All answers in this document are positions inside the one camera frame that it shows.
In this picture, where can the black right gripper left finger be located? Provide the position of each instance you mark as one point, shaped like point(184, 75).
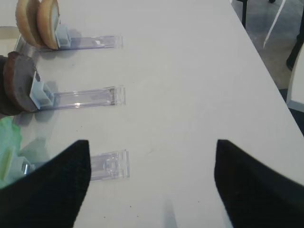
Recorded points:
point(52, 195)

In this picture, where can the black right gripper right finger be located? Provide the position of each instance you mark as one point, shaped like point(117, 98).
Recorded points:
point(254, 195)

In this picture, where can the inner brown meat patty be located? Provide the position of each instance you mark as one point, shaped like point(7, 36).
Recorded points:
point(6, 106)

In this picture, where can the person black trouser leg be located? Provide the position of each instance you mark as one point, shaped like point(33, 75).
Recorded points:
point(295, 51)

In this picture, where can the clear lettuce holder rail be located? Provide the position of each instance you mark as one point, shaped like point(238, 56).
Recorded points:
point(111, 165)

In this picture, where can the clear patty holder rail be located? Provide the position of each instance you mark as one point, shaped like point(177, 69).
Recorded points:
point(44, 99)

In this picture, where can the clear right long rail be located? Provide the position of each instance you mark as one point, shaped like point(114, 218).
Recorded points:
point(23, 47)

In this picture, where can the clear bun holder rail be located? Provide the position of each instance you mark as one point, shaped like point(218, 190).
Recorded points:
point(66, 42)

